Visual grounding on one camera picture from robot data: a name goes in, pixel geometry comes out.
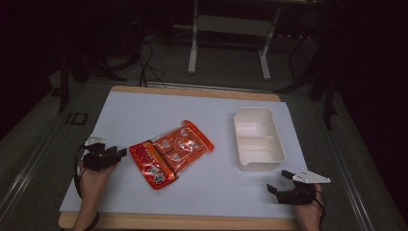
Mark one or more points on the person's right hand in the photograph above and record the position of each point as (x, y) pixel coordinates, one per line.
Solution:
(309, 216)

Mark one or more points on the orange snack bag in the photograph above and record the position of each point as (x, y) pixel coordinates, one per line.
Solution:
(166, 154)

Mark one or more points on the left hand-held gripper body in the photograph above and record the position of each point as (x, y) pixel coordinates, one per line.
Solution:
(96, 159)

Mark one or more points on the black metal stand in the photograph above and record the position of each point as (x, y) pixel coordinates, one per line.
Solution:
(327, 96)
(65, 83)

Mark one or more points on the white plastic container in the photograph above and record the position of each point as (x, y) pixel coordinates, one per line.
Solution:
(258, 141)

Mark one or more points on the person's left hand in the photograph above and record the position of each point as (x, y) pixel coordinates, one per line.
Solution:
(91, 183)

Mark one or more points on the white metal desk frame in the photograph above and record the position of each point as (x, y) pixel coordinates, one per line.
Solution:
(231, 25)

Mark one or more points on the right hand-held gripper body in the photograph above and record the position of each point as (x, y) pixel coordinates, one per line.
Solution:
(300, 194)

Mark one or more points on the white table mat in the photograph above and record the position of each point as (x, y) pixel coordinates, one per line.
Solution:
(198, 199)

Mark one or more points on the black floor bracket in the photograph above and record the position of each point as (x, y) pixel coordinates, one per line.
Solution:
(77, 118)

